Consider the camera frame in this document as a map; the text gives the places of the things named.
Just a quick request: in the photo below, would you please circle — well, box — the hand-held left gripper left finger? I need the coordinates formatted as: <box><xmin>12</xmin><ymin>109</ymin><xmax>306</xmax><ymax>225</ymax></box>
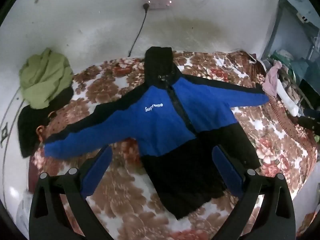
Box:
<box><xmin>29</xmin><ymin>145</ymin><xmax>114</xmax><ymax>240</ymax></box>

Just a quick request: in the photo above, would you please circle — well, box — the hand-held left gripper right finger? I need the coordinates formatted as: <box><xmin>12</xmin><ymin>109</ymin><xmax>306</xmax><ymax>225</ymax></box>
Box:
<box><xmin>212</xmin><ymin>145</ymin><xmax>297</xmax><ymax>240</ymax></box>

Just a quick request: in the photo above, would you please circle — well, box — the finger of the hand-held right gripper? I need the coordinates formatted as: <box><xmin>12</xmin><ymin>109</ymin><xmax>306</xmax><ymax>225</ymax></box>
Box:
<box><xmin>297</xmin><ymin>115</ymin><xmax>320</xmax><ymax>131</ymax></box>

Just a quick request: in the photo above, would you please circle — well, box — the blue and black hooded jacket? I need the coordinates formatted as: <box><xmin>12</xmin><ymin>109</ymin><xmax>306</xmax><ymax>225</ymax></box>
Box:
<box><xmin>44</xmin><ymin>46</ymin><xmax>270</xmax><ymax>220</ymax></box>

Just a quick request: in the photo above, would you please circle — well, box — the white cloth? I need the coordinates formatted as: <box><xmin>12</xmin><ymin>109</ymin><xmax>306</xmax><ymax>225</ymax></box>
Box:
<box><xmin>277</xmin><ymin>80</ymin><xmax>300</xmax><ymax>117</ymax></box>

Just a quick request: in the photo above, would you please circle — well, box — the floral brown and white blanket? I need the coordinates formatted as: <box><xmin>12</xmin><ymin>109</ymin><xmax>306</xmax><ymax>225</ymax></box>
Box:
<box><xmin>27</xmin><ymin>50</ymin><xmax>318</xmax><ymax>240</ymax></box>

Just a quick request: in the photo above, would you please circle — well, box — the pink cloth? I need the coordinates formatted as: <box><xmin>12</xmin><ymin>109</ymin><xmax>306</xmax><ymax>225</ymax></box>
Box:
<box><xmin>262</xmin><ymin>60</ymin><xmax>283</xmax><ymax>98</ymax></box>

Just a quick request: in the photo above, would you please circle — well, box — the black cloth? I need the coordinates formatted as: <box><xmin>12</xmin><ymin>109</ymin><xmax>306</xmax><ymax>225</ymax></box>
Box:
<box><xmin>17</xmin><ymin>87</ymin><xmax>74</xmax><ymax>158</ymax></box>

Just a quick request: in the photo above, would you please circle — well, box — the cluttered blue metal shelf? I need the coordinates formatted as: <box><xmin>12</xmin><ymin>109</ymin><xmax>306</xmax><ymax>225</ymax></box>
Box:
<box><xmin>261</xmin><ymin>0</ymin><xmax>320</xmax><ymax>110</ymax></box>

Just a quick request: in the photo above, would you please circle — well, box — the green cloth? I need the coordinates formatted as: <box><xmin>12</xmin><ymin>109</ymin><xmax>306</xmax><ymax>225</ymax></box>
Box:
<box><xmin>19</xmin><ymin>47</ymin><xmax>74</xmax><ymax>110</ymax></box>

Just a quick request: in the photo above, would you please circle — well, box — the white power strip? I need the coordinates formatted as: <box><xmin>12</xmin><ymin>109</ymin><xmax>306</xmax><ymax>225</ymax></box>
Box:
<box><xmin>142</xmin><ymin>0</ymin><xmax>172</xmax><ymax>10</ymax></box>

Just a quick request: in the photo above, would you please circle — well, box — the black power cable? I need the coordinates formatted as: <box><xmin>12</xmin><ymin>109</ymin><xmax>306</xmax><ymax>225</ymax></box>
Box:
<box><xmin>128</xmin><ymin>3</ymin><xmax>150</xmax><ymax>57</ymax></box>

